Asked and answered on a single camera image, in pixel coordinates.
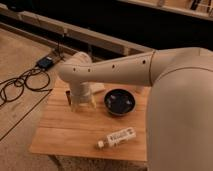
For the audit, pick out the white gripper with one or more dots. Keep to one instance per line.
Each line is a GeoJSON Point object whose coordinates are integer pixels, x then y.
{"type": "Point", "coordinates": [81, 93]}

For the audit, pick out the wooden table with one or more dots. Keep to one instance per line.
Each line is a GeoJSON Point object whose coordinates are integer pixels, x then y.
{"type": "Point", "coordinates": [64, 132]}

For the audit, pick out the black power adapter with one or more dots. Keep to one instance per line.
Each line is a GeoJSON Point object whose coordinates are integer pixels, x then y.
{"type": "Point", "coordinates": [45, 63]}

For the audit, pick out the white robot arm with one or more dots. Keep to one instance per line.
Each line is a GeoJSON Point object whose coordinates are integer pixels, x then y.
{"type": "Point", "coordinates": [179, 116]}

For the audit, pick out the black bowl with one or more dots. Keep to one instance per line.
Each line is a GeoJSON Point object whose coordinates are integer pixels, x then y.
{"type": "Point", "coordinates": [119, 102]}

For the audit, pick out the wooden shelf rail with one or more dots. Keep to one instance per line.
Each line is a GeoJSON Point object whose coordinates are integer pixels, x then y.
{"type": "Point", "coordinates": [78, 33]}

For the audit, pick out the white plastic bottle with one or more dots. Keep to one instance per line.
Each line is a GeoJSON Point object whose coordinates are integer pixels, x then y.
{"type": "Point", "coordinates": [116, 138]}

